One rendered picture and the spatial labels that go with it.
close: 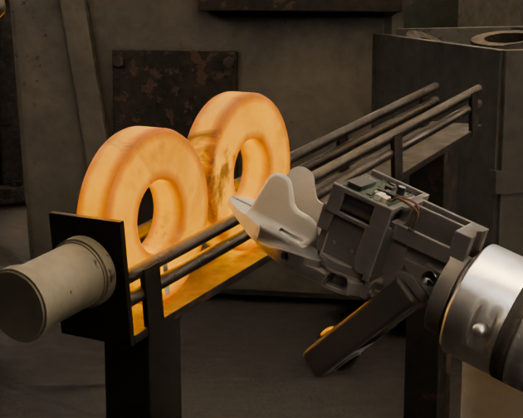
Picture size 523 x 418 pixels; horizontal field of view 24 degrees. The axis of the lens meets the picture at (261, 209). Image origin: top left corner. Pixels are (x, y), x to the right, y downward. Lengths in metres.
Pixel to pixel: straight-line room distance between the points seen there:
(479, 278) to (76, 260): 0.31
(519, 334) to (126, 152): 0.35
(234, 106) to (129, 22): 2.14
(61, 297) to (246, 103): 0.31
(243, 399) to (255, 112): 1.51
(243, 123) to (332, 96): 2.03
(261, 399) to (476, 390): 1.38
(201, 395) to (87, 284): 1.70
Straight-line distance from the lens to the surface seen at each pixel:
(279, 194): 0.96
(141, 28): 3.26
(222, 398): 2.63
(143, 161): 1.02
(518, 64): 2.60
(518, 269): 0.89
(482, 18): 5.08
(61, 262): 0.96
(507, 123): 2.60
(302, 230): 0.95
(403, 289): 0.92
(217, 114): 1.13
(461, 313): 0.88
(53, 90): 3.34
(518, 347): 0.88
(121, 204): 1.00
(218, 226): 1.09
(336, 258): 0.93
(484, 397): 1.28
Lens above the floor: 0.92
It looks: 12 degrees down
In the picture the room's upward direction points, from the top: straight up
